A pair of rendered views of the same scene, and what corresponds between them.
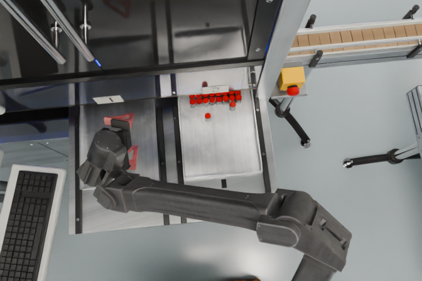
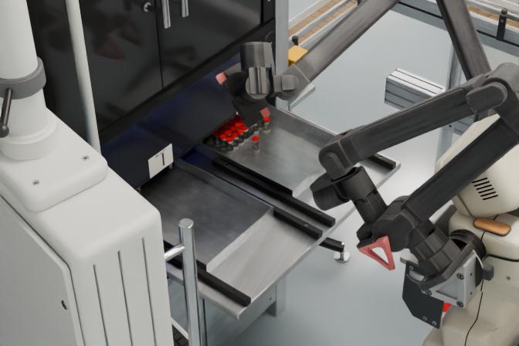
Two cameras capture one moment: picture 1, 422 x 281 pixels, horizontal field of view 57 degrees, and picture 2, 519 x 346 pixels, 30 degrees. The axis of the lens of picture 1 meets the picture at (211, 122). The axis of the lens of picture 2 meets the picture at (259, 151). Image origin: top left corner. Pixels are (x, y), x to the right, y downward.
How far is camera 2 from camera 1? 192 cm
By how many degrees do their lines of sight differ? 42
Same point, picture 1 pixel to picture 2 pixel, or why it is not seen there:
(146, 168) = (246, 217)
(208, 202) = (357, 9)
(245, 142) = (308, 143)
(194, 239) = not seen: outside the picture
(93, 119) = not seen: hidden behind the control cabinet
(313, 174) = (384, 276)
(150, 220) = (301, 246)
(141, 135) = (210, 201)
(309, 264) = not seen: outside the picture
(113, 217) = (264, 270)
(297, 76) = (300, 51)
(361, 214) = not seen: hidden behind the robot
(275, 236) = not seen: outside the picture
